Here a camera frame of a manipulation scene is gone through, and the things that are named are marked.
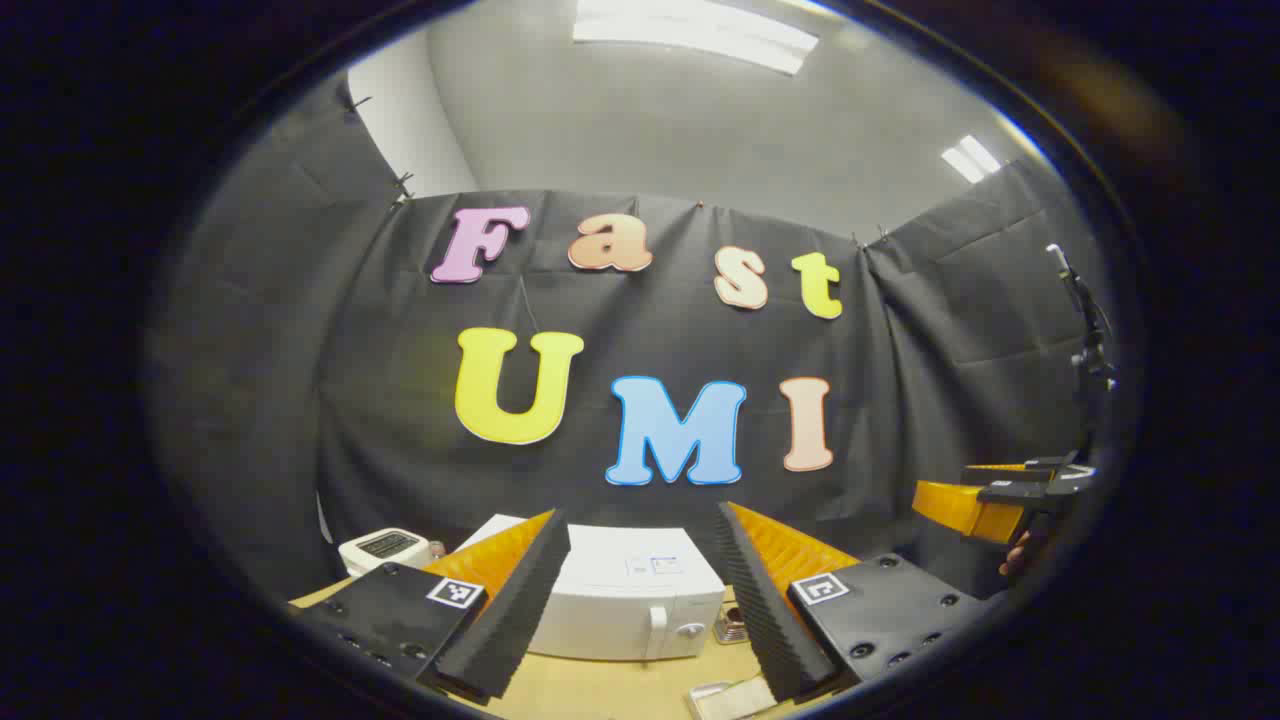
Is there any white microwave oven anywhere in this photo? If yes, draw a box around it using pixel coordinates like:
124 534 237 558
455 515 727 663

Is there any small ceiling light panel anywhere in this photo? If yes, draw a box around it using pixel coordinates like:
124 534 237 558
940 134 1003 185

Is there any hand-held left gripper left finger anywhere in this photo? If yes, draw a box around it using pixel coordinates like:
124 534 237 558
290 508 571 706

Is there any white rectangular tray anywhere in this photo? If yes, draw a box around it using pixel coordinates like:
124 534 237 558
688 675 783 720

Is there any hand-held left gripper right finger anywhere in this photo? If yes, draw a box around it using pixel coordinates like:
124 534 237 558
712 500 991 703

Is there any large ceiling light panel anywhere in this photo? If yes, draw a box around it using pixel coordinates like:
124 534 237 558
572 0 821 77

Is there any black tripod stand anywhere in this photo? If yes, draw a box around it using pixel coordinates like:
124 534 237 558
1045 243 1118 463

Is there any white toaster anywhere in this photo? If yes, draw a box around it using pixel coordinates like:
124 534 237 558
338 528 434 579

